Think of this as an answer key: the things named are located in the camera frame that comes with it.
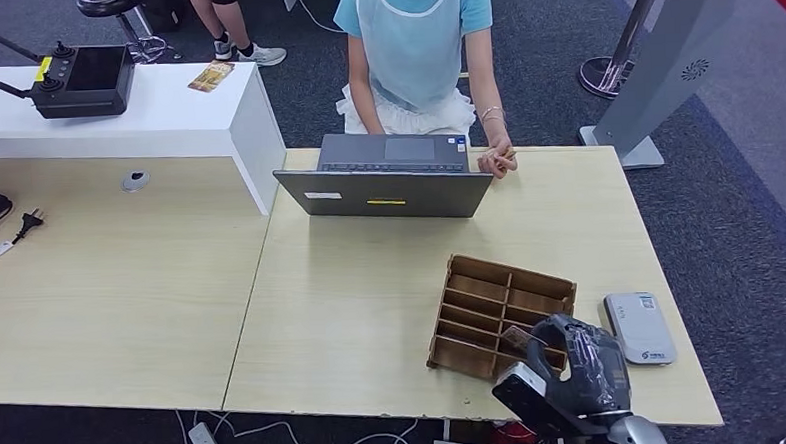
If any black joystick remote controller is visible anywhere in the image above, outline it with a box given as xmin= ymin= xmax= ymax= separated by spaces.
xmin=25 ymin=37 xmax=139 ymax=121

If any chrome stanchion pole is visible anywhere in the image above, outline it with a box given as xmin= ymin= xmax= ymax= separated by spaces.
xmin=573 ymin=0 xmax=674 ymax=101

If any red object under desk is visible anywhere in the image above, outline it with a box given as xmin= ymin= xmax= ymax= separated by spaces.
xmin=488 ymin=419 xmax=540 ymax=444

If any white raised counter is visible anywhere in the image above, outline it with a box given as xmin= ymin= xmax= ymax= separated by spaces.
xmin=0 ymin=53 xmax=292 ymax=228

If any person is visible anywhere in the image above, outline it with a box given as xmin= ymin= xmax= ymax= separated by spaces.
xmin=329 ymin=0 xmax=519 ymax=187
xmin=187 ymin=0 xmax=289 ymax=70

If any grey round desk grommet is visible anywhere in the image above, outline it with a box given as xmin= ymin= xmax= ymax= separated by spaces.
xmin=120 ymin=169 xmax=152 ymax=194

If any white floor cable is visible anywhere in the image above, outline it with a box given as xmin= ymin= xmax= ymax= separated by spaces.
xmin=295 ymin=0 xmax=343 ymax=35

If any wooden compartment organiser box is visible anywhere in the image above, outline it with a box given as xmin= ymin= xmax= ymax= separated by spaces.
xmin=421 ymin=248 xmax=581 ymax=386

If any black stool with chrome base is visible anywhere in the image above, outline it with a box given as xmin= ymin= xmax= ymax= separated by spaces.
xmin=74 ymin=0 xmax=183 ymax=68

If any grey kiosk stand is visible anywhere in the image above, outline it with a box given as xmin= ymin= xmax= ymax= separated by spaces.
xmin=571 ymin=0 xmax=757 ymax=173

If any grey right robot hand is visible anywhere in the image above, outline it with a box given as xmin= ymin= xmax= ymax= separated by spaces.
xmin=524 ymin=311 xmax=634 ymax=421

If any grey laptop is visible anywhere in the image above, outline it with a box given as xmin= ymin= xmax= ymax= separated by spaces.
xmin=270 ymin=126 xmax=497 ymax=227

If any person's left hand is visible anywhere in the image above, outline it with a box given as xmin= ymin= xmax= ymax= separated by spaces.
xmin=477 ymin=141 xmax=519 ymax=181

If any gold printed card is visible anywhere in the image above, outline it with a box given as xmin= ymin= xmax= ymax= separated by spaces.
xmin=186 ymin=59 xmax=237 ymax=95

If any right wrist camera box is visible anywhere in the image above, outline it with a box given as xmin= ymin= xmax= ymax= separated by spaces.
xmin=490 ymin=359 xmax=610 ymax=443

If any white card reader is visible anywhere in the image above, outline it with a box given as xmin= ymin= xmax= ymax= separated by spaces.
xmin=602 ymin=290 xmax=680 ymax=370

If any black plug with cable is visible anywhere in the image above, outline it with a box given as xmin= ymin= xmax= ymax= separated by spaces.
xmin=0 ymin=207 xmax=46 ymax=262

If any black bag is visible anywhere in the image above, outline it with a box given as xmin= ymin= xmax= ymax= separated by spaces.
xmin=139 ymin=0 xmax=190 ymax=32

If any white power cable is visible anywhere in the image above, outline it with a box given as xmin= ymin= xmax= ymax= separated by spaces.
xmin=208 ymin=404 xmax=421 ymax=444

